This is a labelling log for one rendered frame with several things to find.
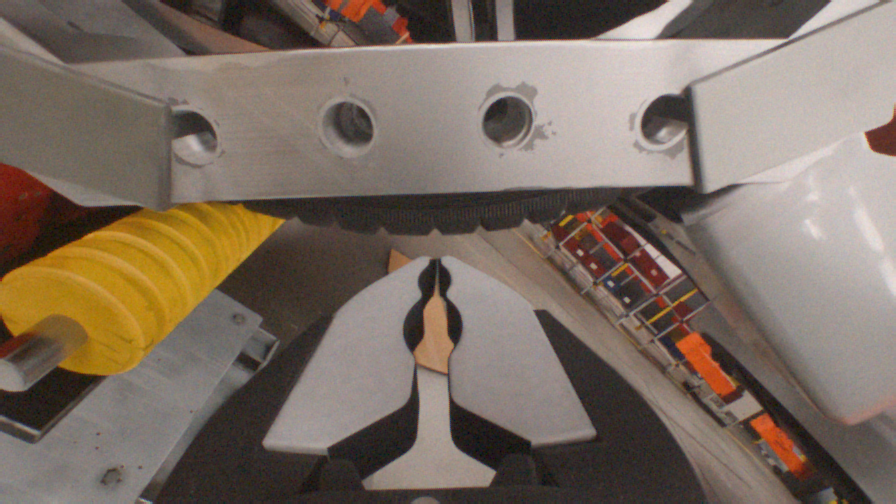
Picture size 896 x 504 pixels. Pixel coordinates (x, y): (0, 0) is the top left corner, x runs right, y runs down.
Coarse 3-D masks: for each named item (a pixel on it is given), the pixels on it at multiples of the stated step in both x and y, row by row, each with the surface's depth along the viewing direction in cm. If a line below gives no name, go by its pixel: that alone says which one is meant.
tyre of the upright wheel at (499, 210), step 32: (480, 192) 19; (512, 192) 19; (544, 192) 19; (576, 192) 19; (608, 192) 19; (640, 192) 20; (320, 224) 20; (352, 224) 20; (384, 224) 20; (416, 224) 20; (448, 224) 20; (480, 224) 21; (512, 224) 20
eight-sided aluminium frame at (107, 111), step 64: (0, 0) 8; (64, 0) 11; (768, 0) 12; (832, 0) 8; (0, 64) 8; (64, 64) 9; (128, 64) 9; (192, 64) 9; (256, 64) 9; (320, 64) 9; (384, 64) 9; (448, 64) 9; (512, 64) 9; (576, 64) 9; (640, 64) 9; (704, 64) 9; (768, 64) 9; (832, 64) 9; (0, 128) 9; (64, 128) 9; (128, 128) 9; (192, 128) 10; (256, 128) 9; (320, 128) 10; (384, 128) 10; (448, 128) 10; (512, 128) 14; (576, 128) 10; (640, 128) 10; (704, 128) 9; (768, 128) 9; (832, 128) 9; (64, 192) 10; (128, 192) 10; (192, 192) 10; (256, 192) 10; (320, 192) 10; (384, 192) 10; (448, 192) 10; (704, 192) 10
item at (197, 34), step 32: (128, 0) 15; (160, 0) 15; (192, 0) 16; (224, 0) 17; (256, 0) 31; (448, 0) 17; (512, 0) 17; (608, 0) 28; (640, 0) 20; (672, 0) 15; (704, 0) 15; (160, 32) 15; (192, 32) 15; (224, 32) 16; (256, 32) 20; (288, 32) 28; (480, 32) 18; (512, 32) 17; (576, 32) 24; (608, 32) 16; (640, 32) 16; (672, 32) 16
